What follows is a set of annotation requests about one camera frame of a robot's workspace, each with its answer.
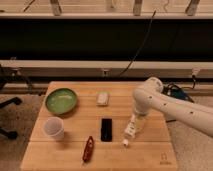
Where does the translucent plastic cup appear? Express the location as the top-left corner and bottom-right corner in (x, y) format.
(43, 117), (64, 141)

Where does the black hanging cable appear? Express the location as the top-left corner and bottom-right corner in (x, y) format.
(118, 9), (157, 78)

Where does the clear plastic bottle white label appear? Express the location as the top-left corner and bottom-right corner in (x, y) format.
(122, 115), (140, 148)

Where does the blue electrical box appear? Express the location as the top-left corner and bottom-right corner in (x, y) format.
(170, 89), (188, 100)

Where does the black rectangular phone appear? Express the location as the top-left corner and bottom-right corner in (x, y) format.
(101, 118), (112, 142)

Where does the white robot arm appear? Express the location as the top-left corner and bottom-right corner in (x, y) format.
(132, 77), (213, 137)

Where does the small white box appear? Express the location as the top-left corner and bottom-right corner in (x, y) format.
(97, 92), (109, 106)

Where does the green ceramic bowl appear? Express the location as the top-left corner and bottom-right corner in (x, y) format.
(45, 88), (78, 115)

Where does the black office chair base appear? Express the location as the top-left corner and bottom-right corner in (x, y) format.
(0, 64), (24, 140)

